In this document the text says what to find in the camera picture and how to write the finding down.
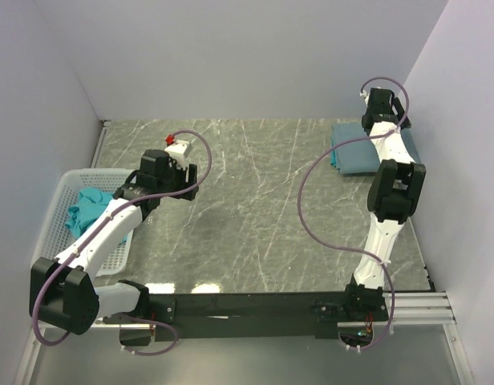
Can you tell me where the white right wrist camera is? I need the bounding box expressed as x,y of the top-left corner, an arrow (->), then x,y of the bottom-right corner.
359,90 -> 369,100

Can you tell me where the folded turquoise t shirt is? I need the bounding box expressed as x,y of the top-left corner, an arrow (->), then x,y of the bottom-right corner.
330,148 -> 342,173

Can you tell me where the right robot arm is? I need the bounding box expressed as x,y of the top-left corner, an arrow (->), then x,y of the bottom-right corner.
342,88 -> 426,321

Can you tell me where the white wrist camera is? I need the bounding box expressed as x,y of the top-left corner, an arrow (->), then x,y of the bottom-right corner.
359,90 -> 369,100
164,134 -> 192,169

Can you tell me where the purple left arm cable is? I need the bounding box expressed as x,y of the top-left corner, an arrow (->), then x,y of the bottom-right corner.
30,128 -> 213,358

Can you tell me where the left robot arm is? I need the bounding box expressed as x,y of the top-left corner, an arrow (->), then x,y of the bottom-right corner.
30,142 -> 198,335

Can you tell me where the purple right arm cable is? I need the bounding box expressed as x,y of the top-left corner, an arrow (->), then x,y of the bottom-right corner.
297,76 -> 411,352

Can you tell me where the white plastic mesh basket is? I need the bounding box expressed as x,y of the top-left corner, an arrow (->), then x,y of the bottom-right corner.
32,168 -> 133,277

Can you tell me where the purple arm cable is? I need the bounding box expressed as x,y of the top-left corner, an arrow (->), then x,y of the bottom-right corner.
297,76 -> 411,352
30,128 -> 213,358

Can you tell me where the aluminium rail frame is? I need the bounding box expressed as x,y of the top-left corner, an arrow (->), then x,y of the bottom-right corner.
12,118 -> 476,385

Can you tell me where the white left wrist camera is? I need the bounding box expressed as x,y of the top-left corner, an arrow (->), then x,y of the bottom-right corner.
164,134 -> 192,169

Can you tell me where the grey blue t shirt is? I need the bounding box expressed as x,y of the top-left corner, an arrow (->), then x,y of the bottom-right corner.
332,122 -> 421,175

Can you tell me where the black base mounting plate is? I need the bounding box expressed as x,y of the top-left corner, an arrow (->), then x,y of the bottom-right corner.
101,292 -> 392,348

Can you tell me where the crumpled turquoise t shirt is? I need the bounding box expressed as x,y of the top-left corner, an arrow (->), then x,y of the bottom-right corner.
65,187 -> 112,239

